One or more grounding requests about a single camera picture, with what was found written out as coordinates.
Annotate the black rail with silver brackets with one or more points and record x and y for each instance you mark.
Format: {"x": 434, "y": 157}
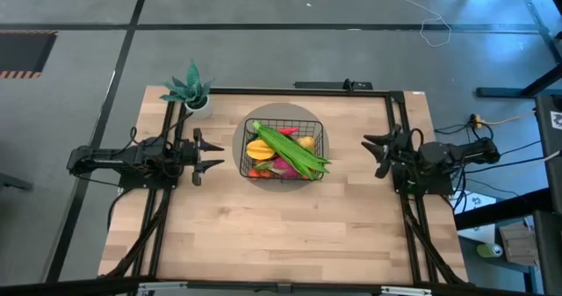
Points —
{"x": 66, "y": 287}

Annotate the black hazard-striped floor mat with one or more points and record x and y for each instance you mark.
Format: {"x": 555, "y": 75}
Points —
{"x": 22, "y": 52}

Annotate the black table beam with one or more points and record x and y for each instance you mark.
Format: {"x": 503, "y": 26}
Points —
{"x": 505, "y": 208}

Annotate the orange tangerine cluster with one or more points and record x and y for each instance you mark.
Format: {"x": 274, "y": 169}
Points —
{"x": 254, "y": 173}

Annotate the brown cardboard box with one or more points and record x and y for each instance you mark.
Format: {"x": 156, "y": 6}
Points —
{"x": 518, "y": 243}

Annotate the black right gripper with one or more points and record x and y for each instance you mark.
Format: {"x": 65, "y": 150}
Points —
{"x": 406, "y": 153}

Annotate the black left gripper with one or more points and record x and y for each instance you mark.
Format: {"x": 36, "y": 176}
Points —
{"x": 191, "y": 155}

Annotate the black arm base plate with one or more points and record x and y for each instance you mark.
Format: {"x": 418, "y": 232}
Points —
{"x": 131, "y": 182}
{"x": 432, "y": 189}

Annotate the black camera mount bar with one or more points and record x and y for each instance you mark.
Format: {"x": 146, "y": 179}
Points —
{"x": 325, "y": 85}

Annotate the black aluminium table frame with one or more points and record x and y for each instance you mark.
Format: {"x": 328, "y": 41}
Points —
{"x": 307, "y": 91}

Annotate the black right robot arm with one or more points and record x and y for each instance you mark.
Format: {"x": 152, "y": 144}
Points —
{"x": 461, "y": 153}

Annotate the grey chair foot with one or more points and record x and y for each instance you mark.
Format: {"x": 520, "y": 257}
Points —
{"x": 13, "y": 182}

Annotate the black desk frame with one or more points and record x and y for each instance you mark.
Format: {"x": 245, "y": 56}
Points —
{"x": 544, "y": 81}

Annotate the pink dragon fruit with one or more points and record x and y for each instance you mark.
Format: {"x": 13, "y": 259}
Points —
{"x": 283, "y": 164}

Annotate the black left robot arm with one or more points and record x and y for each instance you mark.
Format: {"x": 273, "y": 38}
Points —
{"x": 110, "y": 157}

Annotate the round grey mat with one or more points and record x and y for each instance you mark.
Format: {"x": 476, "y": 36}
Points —
{"x": 281, "y": 110}

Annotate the red carrot with green stem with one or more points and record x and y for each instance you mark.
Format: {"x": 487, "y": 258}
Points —
{"x": 288, "y": 131}

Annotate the artificial plant in white pot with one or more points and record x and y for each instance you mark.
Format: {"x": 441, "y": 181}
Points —
{"x": 192, "y": 89}

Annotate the green leafy lettuce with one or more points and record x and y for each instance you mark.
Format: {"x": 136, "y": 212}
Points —
{"x": 285, "y": 149}

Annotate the black equipment cabinet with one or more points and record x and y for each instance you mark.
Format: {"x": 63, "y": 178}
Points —
{"x": 551, "y": 142}

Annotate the white bin with recycle symbol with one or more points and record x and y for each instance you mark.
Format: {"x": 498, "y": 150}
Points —
{"x": 480, "y": 232}

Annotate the green can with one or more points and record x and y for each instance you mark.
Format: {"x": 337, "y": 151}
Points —
{"x": 487, "y": 250}

